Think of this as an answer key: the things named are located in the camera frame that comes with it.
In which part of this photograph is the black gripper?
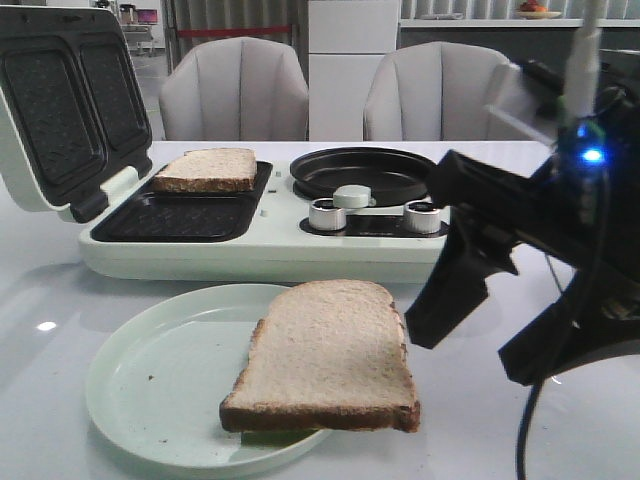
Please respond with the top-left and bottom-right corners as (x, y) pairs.
(405, 85), (639, 385)

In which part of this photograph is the bread slice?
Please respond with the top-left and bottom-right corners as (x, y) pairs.
(151, 147), (257, 193)
(219, 279), (421, 433)

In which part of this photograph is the mint breakfast maker lid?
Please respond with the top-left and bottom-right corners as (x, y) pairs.
(1, 6), (152, 223)

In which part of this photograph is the mint green breakfast maker base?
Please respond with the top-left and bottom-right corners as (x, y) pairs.
(79, 158), (449, 283)

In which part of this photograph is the right silver control knob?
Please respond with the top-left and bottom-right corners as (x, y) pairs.
(402, 200), (441, 235)

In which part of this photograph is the silver control knob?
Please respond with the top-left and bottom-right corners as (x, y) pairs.
(308, 198), (347, 232)
(402, 200), (441, 235)

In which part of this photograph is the black round frying pan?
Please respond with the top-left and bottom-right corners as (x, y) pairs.
(290, 146), (434, 207)

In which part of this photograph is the left silver control knob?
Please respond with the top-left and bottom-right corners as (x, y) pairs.
(308, 198), (347, 232)

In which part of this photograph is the right grey upholstered chair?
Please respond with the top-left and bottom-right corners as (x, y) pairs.
(363, 41), (514, 141)

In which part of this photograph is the grey upholstered chair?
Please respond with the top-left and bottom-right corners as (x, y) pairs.
(363, 41), (514, 141)
(159, 37), (309, 141)

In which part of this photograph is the dark grey kitchen counter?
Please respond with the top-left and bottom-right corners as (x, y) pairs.
(398, 18), (640, 71)

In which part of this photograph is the fruit bowl on counter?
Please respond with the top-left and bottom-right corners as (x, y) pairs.
(515, 0), (562, 20)

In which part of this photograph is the white refrigerator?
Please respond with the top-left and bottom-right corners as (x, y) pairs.
(308, 1), (401, 141)

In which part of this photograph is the left grey upholstered chair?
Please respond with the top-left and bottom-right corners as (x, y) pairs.
(159, 37), (309, 141)

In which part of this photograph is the mint green round plate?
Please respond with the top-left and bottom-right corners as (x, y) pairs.
(85, 284), (329, 479)

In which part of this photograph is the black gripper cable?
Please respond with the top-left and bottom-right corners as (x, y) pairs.
(514, 164), (614, 480)

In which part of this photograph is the mint green pan handle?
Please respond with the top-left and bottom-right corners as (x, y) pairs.
(332, 184), (372, 209)

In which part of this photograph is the white cable on gripper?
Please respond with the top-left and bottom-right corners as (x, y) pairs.
(562, 0), (606, 121)

